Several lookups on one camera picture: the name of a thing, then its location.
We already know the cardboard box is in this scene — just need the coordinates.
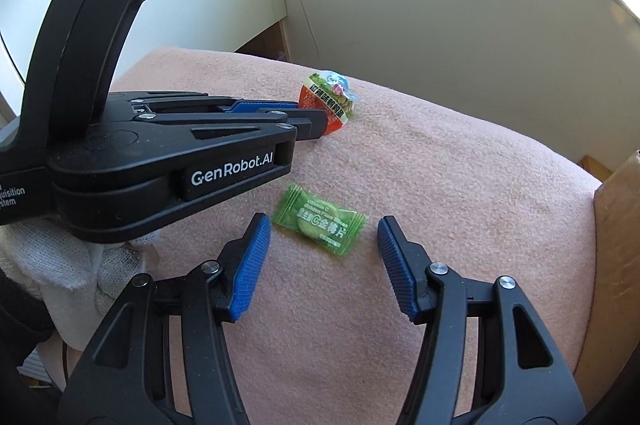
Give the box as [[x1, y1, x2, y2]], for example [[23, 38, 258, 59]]
[[575, 153, 640, 410]]

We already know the pink blanket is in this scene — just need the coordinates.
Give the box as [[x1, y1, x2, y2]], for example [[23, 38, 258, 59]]
[[64, 44, 609, 425]]

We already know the white gloved left hand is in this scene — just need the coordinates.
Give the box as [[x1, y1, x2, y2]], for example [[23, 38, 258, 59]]
[[1, 219, 160, 350]]

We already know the orange red jelly cup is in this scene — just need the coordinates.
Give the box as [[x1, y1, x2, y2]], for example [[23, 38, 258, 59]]
[[298, 70, 357, 134]]

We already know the light green candy packet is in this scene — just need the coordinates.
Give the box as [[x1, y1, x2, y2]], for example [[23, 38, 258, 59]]
[[272, 183, 368, 256]]

